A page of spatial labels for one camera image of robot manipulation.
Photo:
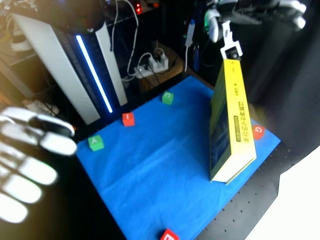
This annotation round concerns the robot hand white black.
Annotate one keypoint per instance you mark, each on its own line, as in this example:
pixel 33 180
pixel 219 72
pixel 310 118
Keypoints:
pixel 250 10
pixel 22 140

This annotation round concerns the yellow book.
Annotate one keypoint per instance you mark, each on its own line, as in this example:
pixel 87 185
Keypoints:
pixel 240 125

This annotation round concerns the green letter Y block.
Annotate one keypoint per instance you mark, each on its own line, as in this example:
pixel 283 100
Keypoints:
pixel 96 143

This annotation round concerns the white computer tower blue light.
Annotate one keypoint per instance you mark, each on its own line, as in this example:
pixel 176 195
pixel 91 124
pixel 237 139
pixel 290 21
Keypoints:
pixel 75 75

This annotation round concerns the black curtain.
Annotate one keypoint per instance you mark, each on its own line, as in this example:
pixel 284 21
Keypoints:
pixel 287 87

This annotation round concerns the round wooden stool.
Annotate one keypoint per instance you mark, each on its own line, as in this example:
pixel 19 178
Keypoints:
pixel 172 60

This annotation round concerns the red letter I block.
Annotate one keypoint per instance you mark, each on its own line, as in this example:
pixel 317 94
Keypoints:
pixel 128 119

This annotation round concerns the white power strip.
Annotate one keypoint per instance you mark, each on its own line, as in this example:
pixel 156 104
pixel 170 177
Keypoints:
pixel 156 63

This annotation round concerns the green letter C block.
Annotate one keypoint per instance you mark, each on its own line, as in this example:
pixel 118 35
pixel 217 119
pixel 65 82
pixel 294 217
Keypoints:
pixel 167 98

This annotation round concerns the red letter G block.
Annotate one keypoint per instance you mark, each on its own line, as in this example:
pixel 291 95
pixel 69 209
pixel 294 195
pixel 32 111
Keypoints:
pixel 259 131

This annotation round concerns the blue table cloth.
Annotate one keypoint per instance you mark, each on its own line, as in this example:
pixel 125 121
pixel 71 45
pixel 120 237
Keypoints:
pixel 155 165

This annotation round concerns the red letter E block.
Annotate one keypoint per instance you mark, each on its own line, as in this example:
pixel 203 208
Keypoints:
pixel 169 235

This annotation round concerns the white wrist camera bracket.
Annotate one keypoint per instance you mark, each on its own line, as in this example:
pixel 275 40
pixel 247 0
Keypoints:
pixel 231 41

